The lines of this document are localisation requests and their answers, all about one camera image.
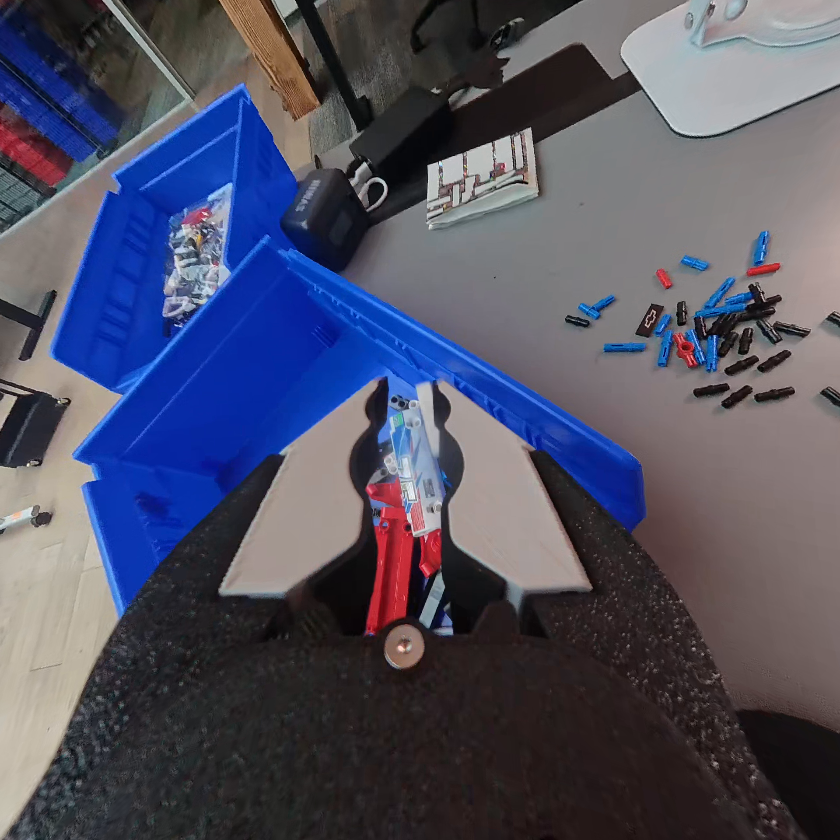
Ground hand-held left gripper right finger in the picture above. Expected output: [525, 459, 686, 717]
[435, 379, 593, 596]

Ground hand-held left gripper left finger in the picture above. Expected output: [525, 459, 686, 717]
[218, 378, 389, 599]

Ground white stickered panel brick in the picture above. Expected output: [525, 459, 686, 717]
[387, 384, 454, 536]

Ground blue plastic storage bin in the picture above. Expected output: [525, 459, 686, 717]
[80, 459, 237, 618]
[51, 84, 299, 395]
[73, 235, 647, 532]

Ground grey desk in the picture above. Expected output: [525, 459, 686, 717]
[315, 0, 840, 723]

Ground clear bag of bricks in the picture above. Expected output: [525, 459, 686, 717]
[161, 182, 234, 339]

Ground pile of blue black pins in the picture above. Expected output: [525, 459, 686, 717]
[564, 230, 840, 409]

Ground black rolling case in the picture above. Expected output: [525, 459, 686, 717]
[0, 379, 72, 469]

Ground black power bank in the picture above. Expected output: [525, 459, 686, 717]
[281, 167, 371, 271]

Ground folded sticker sheet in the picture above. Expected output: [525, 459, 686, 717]
[425, 128, 540, 231]

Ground black metal table leg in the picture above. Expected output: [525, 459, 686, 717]
[295, 0, 375, 132]

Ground white book stand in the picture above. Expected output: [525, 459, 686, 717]
[620, 0, 840, 137]

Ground stack of blue red crates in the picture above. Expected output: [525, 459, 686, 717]
[0, 7, 129, 231]

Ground red frame brick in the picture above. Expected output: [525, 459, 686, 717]
[364, 482, 447, 637]

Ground white cable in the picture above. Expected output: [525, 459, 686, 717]
[348, 174, 389, 214]

